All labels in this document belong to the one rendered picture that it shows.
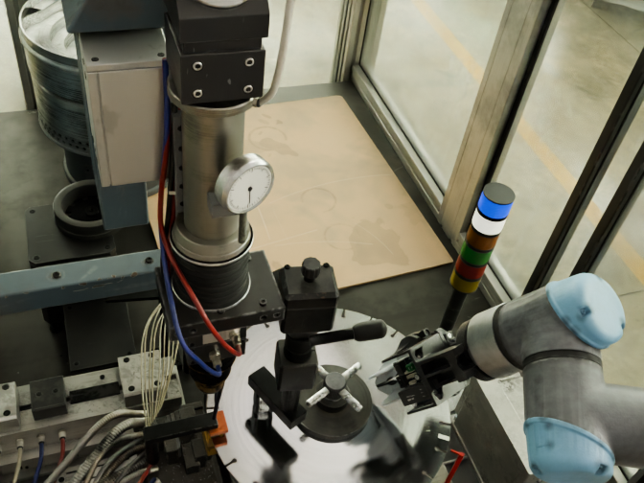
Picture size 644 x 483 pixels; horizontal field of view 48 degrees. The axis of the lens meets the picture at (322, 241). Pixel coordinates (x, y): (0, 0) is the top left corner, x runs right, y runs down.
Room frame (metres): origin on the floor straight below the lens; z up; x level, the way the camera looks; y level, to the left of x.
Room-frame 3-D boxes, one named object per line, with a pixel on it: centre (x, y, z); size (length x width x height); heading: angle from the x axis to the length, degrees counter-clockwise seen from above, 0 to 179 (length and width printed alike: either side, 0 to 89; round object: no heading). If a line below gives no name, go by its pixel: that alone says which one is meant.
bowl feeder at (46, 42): (1.15, 0.45, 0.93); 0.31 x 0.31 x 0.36
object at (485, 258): (0.77, -0.23, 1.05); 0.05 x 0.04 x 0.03; 26
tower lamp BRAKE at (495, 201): (0.77, -0.23, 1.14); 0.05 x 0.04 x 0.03; 26
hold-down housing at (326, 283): (0.47, 0.01, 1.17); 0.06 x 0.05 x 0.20; 107
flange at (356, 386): (0.53, -0.05, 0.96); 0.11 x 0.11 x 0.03
